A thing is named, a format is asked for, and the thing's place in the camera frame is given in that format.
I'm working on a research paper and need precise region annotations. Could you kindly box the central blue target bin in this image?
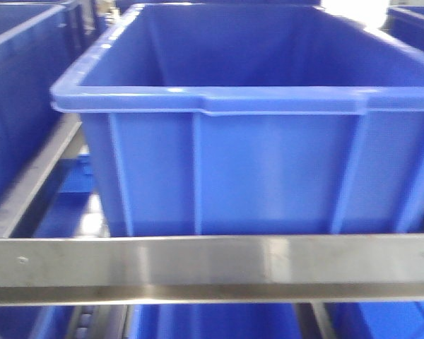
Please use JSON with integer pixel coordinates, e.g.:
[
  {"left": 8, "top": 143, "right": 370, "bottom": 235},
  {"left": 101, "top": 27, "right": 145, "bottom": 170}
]
[{"left": 51, "top": 4, "right": 424, "bottom": 237}]

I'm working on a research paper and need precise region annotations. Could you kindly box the left neighbouring blue bin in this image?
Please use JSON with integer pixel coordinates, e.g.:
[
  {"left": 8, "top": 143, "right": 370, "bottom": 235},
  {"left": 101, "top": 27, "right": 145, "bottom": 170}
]
[{"left": 0, "top": 1, "right": 85, "bottom": 198}]

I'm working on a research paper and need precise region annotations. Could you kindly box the blue bin below rail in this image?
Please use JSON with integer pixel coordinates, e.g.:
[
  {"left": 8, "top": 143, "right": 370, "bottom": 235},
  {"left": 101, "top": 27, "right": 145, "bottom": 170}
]
[{"left": 127, "top": 304, "right": 301, "bottom": 338}]

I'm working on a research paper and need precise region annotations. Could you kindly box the steel shelf front rail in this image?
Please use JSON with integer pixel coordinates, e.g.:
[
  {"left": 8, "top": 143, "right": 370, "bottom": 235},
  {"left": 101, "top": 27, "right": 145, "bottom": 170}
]
[{"left": 0, "top": 234, "right": 424, "bottom": 306}]

